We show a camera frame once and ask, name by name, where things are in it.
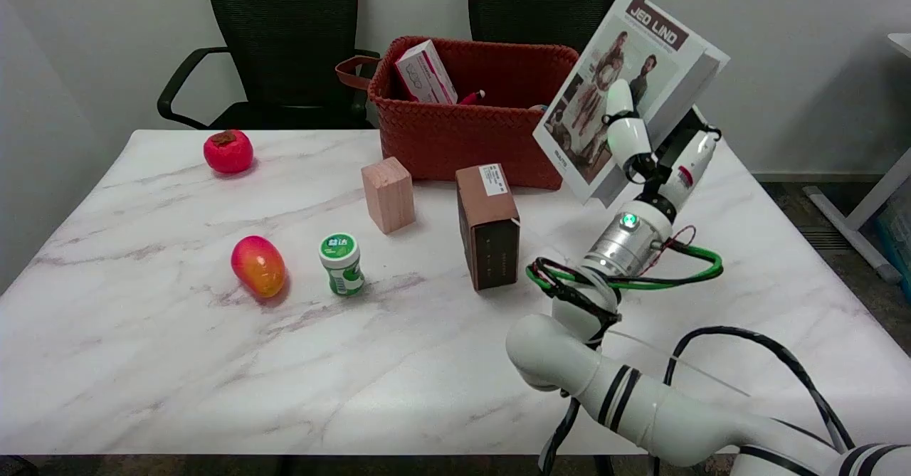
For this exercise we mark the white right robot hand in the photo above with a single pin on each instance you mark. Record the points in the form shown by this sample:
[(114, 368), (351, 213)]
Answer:
[(628, 136)]

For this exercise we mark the white book with photo cover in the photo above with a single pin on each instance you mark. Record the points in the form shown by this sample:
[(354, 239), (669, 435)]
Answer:
[(619, 85)]

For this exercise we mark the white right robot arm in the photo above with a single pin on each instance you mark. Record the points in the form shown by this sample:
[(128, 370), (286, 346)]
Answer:
[(640, 383)]

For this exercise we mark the red woven basket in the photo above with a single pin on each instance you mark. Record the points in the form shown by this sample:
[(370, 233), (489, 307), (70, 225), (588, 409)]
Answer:
[(470, 127)]

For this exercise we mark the brown cardboard box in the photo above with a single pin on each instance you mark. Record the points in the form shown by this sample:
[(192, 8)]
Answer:
[(487, 225)]

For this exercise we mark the pink and white carton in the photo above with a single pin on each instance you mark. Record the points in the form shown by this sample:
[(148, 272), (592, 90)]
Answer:
[(425, 74)]

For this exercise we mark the light wooden block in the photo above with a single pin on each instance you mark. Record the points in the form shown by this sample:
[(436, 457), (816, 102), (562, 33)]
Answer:
[(388, 195)]

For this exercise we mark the white desk with metal legs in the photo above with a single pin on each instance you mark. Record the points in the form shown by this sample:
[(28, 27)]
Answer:
[(872, 198)]

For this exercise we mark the green white gum bottle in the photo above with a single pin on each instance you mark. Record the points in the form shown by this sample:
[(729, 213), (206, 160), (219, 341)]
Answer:
[(341, 265)]

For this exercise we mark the black mesh office chair with armrests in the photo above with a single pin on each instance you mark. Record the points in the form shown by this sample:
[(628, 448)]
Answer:
[(285, 42)]

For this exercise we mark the red yellow mango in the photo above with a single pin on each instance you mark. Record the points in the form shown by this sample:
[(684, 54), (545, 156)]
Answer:
[(258, 266)]

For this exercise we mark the red persimmon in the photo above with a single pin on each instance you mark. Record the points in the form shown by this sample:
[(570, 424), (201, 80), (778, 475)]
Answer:
[(228, 151)]

